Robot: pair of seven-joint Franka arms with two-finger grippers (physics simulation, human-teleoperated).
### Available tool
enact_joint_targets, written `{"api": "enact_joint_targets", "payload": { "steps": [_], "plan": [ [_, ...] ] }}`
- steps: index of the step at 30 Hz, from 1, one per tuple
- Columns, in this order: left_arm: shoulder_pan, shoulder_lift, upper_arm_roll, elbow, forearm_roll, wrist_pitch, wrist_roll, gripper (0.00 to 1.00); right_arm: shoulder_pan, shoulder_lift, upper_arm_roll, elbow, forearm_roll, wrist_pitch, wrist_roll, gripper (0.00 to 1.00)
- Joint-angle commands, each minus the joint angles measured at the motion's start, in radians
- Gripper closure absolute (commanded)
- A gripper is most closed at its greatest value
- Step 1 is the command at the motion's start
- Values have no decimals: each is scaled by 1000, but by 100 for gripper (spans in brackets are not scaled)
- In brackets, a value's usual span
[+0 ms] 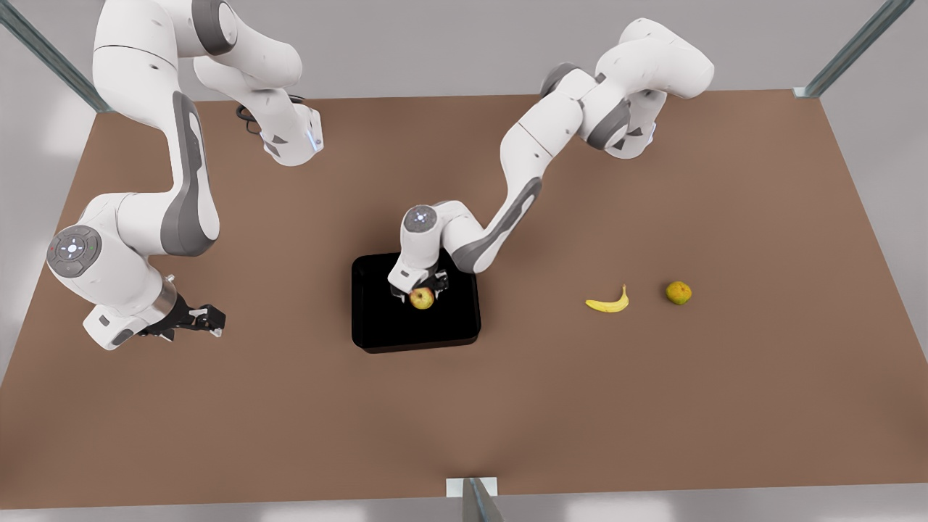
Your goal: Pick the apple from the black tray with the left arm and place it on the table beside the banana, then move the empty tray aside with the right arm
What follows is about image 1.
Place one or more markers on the red-yellow apple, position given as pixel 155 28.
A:
pixel 421 297

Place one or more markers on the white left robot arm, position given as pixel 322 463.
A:
pixel 522 145

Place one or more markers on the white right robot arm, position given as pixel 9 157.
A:
pixel 185 188

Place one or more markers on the black square tray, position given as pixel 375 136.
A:
pixel 413 330

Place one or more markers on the yellow banana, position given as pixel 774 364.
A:
pixel 609 304

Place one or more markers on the green-orange mandarin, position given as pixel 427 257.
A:
pixel 678 293

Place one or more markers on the silver frame post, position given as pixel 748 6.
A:
pixel 51 54
pixel 852 47
pixel 475 499

